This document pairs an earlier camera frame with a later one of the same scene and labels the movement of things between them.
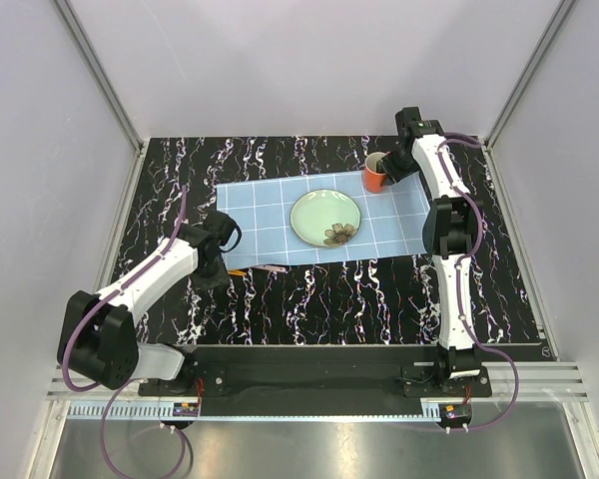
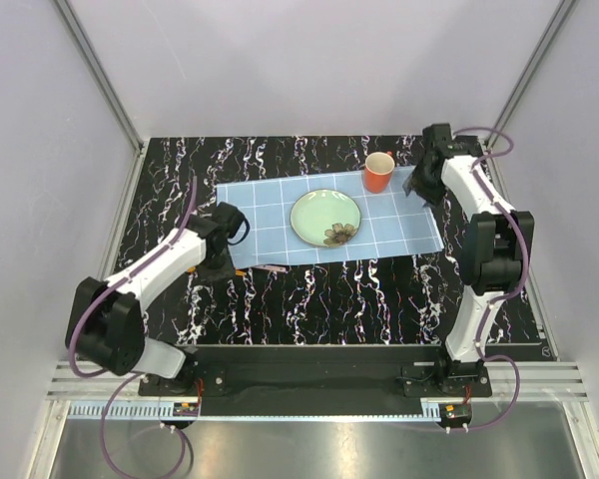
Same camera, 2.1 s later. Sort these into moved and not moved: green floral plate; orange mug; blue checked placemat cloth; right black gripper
Moved: right black gripper
Not moved: orange mug; blue checked placemat cloth; green floral plate
